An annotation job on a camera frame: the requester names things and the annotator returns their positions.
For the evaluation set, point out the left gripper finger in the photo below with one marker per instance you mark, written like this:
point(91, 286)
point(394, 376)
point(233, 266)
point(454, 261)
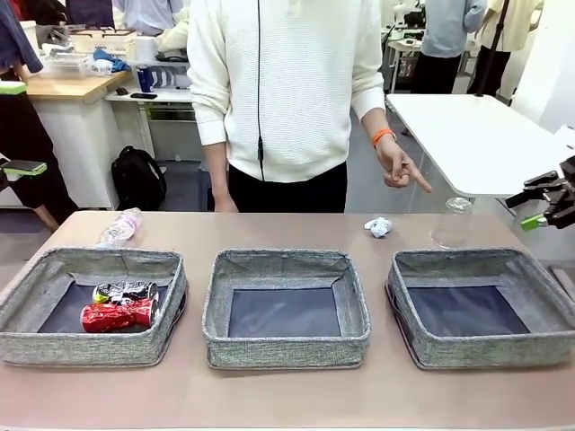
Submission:
point(27, 167)
point(13, 88)

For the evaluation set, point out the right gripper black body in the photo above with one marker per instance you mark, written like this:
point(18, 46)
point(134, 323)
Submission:
point(569, 173)

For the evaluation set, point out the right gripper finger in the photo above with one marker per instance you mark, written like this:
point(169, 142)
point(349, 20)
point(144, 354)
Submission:
point(561, 208)
point(543, 184)

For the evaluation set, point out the clear plastic cup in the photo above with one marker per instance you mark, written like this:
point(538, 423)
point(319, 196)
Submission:
point(451, 224)

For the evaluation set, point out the clear plastic bottle pink label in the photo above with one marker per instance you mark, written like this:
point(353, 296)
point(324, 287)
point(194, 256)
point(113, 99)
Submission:
point(119, 229)

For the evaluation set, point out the crushed black drink can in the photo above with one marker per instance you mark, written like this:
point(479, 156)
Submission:
point(126, 291)

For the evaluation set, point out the white paper ball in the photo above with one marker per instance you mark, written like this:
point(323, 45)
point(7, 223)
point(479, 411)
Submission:
point(378, 226)

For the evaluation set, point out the crushed red drink can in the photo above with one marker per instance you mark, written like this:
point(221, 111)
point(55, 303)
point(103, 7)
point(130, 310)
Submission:
point(117, 316)

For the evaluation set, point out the person's left forearm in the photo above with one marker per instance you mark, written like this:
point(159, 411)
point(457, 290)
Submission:
point(375, 121)

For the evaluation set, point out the person's right forearm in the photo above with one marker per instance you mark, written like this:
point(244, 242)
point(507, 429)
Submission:
point(217, 170)

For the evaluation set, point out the person's left hand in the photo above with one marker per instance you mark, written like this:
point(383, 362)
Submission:
point(395, 164)

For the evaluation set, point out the person's right hand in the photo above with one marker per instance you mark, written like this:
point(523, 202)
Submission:
point(226, 205)

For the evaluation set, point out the bystander in blue jacket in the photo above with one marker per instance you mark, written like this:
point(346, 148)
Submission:
point(13, 45)

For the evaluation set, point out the white bucket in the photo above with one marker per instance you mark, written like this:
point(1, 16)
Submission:
point(30, 36)

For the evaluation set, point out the wooden top side table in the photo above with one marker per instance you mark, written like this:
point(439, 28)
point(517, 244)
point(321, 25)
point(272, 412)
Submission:
point(72, 87)

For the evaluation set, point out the clear plastic container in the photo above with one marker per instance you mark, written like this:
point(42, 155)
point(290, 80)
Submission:
point(67, 65)

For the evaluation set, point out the white plastic crate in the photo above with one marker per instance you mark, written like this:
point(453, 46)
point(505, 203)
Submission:
point(103, 45)

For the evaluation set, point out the blue cloth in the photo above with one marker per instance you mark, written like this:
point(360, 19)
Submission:
point(114, 63)

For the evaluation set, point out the black computer mouse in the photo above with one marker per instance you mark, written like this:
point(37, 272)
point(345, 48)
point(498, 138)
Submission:
point(121, 91)

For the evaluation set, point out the bystander in dark clothes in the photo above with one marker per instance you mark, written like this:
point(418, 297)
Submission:
point(90, 11)

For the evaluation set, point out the black backpack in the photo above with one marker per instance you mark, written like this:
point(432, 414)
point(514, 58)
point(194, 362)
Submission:
point(137, 179)

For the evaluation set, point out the black phone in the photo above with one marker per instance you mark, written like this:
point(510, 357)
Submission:
point(144, 95)

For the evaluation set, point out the blue drink bottle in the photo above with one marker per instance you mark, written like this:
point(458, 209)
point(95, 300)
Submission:
point(144, 81)

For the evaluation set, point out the white paper roll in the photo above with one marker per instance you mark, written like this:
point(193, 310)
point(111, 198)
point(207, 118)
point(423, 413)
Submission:
point(144, 49)

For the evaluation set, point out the black tripod pole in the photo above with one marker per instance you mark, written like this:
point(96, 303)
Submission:
point(494, 45)

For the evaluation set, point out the bystander in light blue shirt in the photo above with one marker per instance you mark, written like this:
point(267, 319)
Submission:
point(148, 13)

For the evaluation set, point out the bystander in cream jacket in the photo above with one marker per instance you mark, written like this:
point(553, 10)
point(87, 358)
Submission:
point(516, 27)

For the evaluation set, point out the white desk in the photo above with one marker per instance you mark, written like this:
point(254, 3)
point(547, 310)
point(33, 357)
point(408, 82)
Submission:
point(170, 96)

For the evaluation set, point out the grey fabric basket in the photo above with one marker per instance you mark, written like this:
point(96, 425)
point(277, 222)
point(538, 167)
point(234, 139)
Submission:
point(287, 350)
point(90, 345)
point(485, 350)

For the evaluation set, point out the cream fabric bag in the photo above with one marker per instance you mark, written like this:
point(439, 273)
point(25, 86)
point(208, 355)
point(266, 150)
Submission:
point(173, 36)

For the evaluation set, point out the orange wrist watch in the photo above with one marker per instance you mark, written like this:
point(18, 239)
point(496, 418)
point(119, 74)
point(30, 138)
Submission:
point(383, 136)

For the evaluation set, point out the bystander in pale blue sweater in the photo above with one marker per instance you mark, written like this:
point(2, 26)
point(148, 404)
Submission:
point(449, 27)

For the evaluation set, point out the person in white sweater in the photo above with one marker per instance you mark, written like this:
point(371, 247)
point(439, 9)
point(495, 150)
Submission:
point(292, 90)

